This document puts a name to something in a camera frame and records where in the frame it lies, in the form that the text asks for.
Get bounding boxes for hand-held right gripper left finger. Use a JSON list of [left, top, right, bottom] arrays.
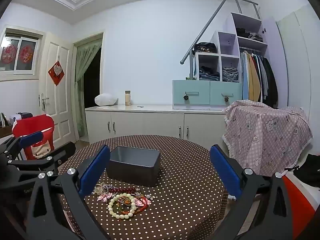
[[26, 144, 110, 240]]

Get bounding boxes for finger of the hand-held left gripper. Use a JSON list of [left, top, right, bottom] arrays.
[[0, 131, 44, 161], [7, 141, 77, 175]]

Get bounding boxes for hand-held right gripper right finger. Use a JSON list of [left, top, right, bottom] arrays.
[[209, 144, 295, 240]]

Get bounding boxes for pile of mixed charm jewelry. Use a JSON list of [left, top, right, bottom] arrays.
[[92, 183, 157, 221]]

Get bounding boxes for dark red bead bracelet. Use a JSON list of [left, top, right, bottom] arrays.
[[108, 186, 137, 195]]

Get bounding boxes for white bead bracelet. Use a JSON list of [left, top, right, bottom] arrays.
[[107, 192, 139, 220]]

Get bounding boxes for grey metal tin box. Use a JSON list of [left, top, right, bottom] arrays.
[[107, 145, 161, 187]]

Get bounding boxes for red string bracelet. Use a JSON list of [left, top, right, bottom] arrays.
[[116, 197, 150, 221]]

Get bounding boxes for red chair cover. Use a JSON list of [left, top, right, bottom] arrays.
[[12, 114, 56, 160]]

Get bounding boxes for brown polka dot tablecloth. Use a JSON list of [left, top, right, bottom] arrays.
[[59, 135, 237, 240]]

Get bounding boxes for white panel door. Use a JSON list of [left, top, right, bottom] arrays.
[[39, 41, 75, 143]]

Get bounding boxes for pink printed blanket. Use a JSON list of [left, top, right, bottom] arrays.
[[222, 100, 313, 178]]

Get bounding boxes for red diamond door decoration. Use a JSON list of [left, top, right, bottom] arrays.
[[48, 60, 65, 87]]

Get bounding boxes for white framed window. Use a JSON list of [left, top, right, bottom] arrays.
[[0, 27, 45, 80]]

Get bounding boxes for white pillow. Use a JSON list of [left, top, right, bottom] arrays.
[[94, 93, 118, 107]]

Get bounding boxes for white low cabinet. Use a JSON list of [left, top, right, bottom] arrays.
[[85, 104, 229, 145]]

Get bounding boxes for green curtain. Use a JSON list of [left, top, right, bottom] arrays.
[[74, 40, 103, 138]]

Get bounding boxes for red orange chair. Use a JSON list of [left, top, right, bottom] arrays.
[[282, 175, 317, 240]]

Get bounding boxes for black bag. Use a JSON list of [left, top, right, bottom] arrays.
[[292, 154, 320, 188]]

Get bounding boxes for red round window decoration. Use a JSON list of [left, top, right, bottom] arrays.
[[1, 44, 15, 64], [19, 45, 34, 63]]

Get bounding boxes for light blue drawer unit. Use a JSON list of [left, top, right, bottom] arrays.
[[172, 79, 243, 110]]

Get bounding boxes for folded grey clothes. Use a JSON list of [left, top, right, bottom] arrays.
[[222, 67, 239, 82]]

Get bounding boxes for folded blue jeans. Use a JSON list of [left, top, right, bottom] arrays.
[[199, 66, 220, 81]]

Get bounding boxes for row of hanging clothes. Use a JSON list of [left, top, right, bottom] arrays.
[[241, 50, 278, 108]]

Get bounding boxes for lavender wardrobe door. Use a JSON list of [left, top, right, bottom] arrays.
[[261, 17, 288, 109]]

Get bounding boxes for folded dark clothes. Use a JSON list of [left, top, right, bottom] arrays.
[[236, 27, 263, 42], [194, 42, 217, 53]]

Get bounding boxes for white stepped shelf unit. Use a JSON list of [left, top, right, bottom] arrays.
[[194, 12, 269, 83]]

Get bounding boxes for grey metal handrail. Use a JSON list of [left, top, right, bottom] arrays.
[[180, 0, 259, 79]]

